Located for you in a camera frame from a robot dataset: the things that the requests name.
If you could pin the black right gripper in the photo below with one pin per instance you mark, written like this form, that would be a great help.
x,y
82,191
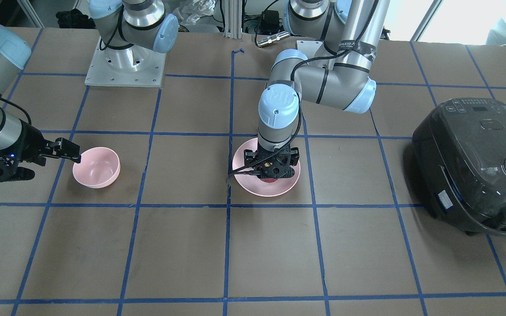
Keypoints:
x,y
30,140

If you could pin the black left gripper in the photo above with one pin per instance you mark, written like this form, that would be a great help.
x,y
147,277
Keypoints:
x,y
249,156

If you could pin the pink bowl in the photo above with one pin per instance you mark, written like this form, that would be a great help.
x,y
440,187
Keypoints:
x,y
98,168

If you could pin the red apple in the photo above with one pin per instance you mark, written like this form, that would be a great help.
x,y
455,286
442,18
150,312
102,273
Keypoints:
x,y
268,180

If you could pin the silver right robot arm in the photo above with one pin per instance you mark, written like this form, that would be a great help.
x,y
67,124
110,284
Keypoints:
x,y
125,26

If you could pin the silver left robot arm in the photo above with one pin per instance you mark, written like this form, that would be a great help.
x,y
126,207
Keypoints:
x,y
336,76

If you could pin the pink plate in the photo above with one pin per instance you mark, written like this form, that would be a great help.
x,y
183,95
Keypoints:
x,y
252,184

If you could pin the dark grey rice cooker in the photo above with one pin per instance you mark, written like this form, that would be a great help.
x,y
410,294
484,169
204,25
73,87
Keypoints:
x,y
460,148

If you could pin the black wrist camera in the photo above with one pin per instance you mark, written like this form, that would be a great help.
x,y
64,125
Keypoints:
x,y
66,149

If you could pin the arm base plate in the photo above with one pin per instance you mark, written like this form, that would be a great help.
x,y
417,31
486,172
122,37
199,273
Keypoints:
x,y
308,45
132,67

